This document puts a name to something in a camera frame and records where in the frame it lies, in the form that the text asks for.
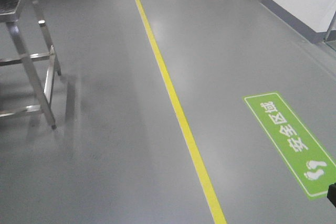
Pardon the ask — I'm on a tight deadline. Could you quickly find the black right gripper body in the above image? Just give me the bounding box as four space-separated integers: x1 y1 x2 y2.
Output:
327 183 336 207

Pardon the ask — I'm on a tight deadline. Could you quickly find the green floor sign sticker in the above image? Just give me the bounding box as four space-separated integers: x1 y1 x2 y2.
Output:
243 92 335 199

